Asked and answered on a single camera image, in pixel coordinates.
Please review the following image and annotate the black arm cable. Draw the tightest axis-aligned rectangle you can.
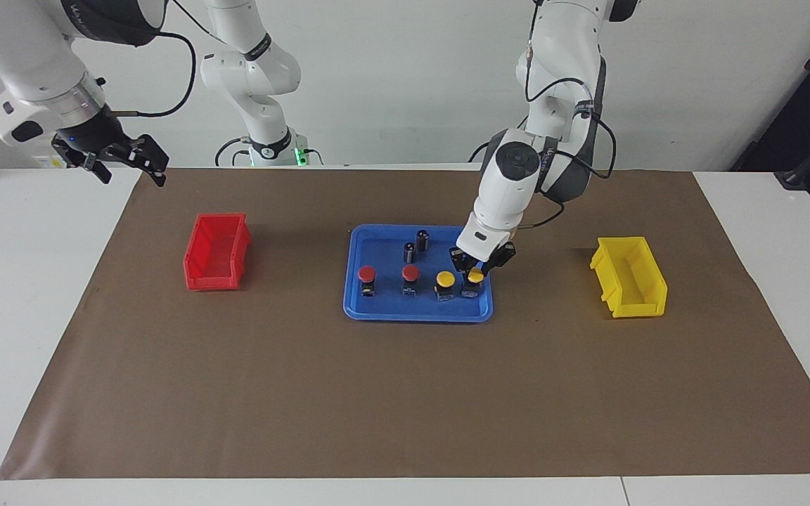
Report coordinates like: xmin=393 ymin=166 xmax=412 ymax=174
xmin=104 ymin=0 xmax=233 ymax=119
xmin=525 ymin=0 xmax=618 ymax=229

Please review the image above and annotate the brown paper table mat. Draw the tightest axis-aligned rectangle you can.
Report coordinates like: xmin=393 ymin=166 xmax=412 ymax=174
xmin=0 ymin=167 xmax=810 ymax=481

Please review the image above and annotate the red plastic parts bin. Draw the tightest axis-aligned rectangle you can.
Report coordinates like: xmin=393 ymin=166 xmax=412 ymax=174
xmin=184 ymin=213 xmax=252 ymax=292

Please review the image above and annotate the yellow plastic parts bin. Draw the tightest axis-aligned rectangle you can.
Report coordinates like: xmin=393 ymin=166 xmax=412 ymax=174
xmin=590 ymin=236 xmax=668 ymax=319

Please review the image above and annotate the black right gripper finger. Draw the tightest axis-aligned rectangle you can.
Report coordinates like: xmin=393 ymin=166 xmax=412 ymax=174
xmin=81 ymin=157 xmax=113 ymax=186
xmin=129 ymin=135 xmax=170 ymax=188

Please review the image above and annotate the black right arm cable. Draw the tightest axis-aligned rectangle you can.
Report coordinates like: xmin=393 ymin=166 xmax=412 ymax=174
xmin=104 ymin=0 xmax=233 ymax=119

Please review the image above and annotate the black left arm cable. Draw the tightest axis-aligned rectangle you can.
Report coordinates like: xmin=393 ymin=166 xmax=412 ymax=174
xmin=525 ymin=0 xmax=618 ymax=229

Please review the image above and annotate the blue plastic tray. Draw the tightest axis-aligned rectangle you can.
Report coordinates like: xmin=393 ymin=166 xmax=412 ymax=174
xmin=343 ymin=224 xmax=494 ymax=323

